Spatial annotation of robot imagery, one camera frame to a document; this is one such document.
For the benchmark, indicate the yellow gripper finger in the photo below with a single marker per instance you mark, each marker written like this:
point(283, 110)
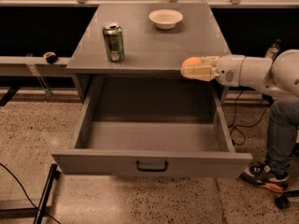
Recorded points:
point(209, 60)
point(203, 73)

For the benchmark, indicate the grey cabinet desk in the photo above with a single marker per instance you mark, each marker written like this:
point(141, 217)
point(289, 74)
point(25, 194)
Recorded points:
point(147, 49)

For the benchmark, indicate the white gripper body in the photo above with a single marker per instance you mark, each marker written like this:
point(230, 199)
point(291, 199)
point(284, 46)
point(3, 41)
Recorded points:
point(228, 69)

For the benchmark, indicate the black metal floor stand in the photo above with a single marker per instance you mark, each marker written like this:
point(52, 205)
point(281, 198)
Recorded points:
point(35, 208)

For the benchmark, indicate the person's sneaker near drawer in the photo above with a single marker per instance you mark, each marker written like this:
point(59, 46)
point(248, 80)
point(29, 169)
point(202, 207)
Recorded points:
point(263, 176)

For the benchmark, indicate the black drawer handle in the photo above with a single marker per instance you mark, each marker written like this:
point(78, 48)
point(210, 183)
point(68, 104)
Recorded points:
point(151, 167)

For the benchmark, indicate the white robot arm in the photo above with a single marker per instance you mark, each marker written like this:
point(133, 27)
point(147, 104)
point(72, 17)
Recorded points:
point(279, 77)

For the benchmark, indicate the green soda can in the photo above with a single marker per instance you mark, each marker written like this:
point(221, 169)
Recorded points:
point(113, 39)

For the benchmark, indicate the orange fruit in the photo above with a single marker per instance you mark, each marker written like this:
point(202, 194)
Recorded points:
point(191, 62)

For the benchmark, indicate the small black yellow object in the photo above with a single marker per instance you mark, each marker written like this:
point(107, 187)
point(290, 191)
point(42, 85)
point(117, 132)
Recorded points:
point(50, 57)

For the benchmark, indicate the grey metal rail shelf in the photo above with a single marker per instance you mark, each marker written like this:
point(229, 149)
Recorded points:
point(11, 66)

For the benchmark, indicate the person's jeans leg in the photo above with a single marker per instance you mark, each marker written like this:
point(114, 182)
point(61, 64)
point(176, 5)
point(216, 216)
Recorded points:
point(282, 130)

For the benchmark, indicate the clear plastic bottle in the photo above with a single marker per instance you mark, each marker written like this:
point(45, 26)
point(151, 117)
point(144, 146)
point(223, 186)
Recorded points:
point(273, 50)

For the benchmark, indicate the white bowl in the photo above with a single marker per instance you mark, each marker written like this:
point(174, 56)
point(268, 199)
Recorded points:
point(165, 19)

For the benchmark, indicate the grey open top drawer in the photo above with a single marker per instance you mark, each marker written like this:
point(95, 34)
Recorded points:
point(152, 120)

